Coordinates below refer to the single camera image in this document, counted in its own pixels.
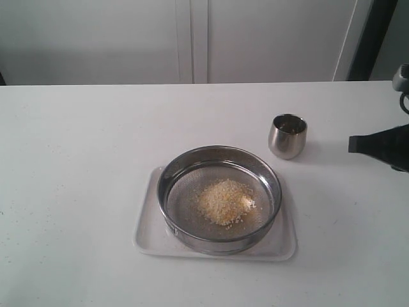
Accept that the yellow white grain pile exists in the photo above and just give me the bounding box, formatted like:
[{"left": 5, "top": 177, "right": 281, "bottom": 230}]
[{"left": 192, "top": 179, "right": 257, "bottom": 229}]

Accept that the stainless steel cup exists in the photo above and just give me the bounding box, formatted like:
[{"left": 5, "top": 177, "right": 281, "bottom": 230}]
[{"left": 268, "top": 113, "right": 307, "bottom": 160}]

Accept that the dark vertical post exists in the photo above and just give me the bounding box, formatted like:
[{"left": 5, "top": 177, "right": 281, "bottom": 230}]
[{"left": 347, "top": 0, "right": 398, "bottom": 81}]

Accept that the white rectangular plastic tray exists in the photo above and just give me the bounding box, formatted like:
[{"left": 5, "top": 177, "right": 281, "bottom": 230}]
[{"left": 134, "top": 166, "right": 298, "bottom": 262}]

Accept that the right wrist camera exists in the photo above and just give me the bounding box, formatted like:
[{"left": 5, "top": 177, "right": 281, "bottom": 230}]
[{"left": 392, "top": 63, "right": 409, "bottom": 94}]

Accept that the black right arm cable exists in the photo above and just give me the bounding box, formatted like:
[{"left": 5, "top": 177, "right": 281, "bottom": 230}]
[{"left": 398, "top": 91, "right": 409, "bottom": 114}]

